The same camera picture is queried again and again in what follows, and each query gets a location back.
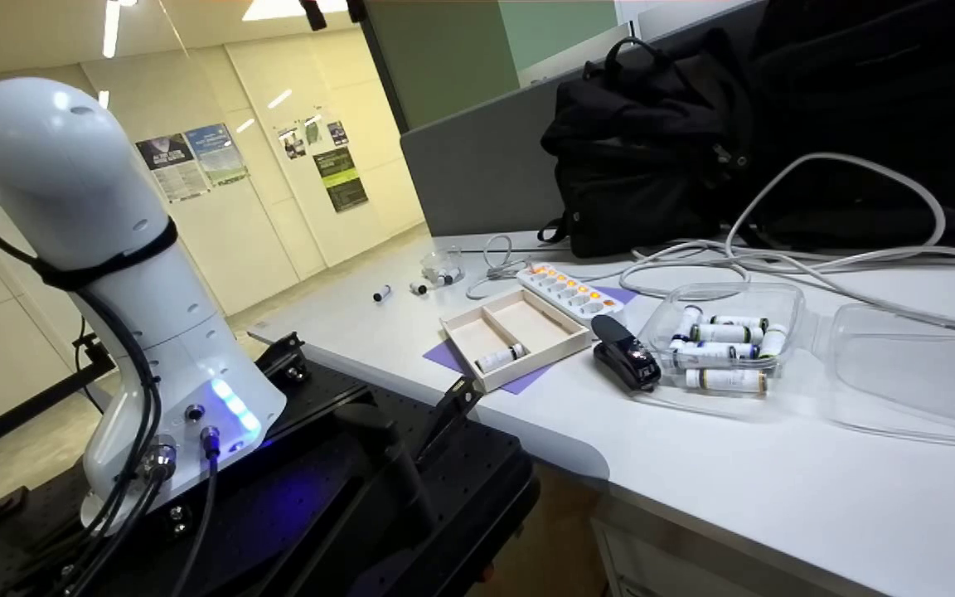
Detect purple paper mat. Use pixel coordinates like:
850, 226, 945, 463
422, 282, 641, 399

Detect white power cable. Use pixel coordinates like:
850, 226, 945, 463
461, 151, 955, 341

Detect clear plastic lid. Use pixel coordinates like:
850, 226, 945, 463
823, 298, 955, 451

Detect ceiling light panel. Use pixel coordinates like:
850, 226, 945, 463
240, 0, 351, 26
101, 0, 126, 62

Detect grey photo wall poster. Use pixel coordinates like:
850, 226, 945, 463
132, 130, 208, 205

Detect grey desk partition panel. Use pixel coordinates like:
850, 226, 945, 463
397, 36, 771, 239

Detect clear plastic container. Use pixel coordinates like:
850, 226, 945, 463
634, 278, 813, 420

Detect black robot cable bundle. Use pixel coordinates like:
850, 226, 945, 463
0, 66, 226, 597

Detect blue white wall poster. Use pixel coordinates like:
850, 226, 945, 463
184, 120, 252, 190

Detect black stapler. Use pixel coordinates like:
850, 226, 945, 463
587, 313, 666, 399

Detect white power strip orange switches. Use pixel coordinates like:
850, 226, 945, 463
513, 259, 628, 330

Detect black robot mounting cart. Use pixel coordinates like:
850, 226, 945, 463
0, 330, 546, 597

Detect wooden divided tray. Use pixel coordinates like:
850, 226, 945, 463
437, 285, 598, 396

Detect black backpack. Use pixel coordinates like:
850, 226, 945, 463
538, 31, 792, 261

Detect dark green wall poster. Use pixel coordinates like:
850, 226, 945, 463
313, 144, 372, 216

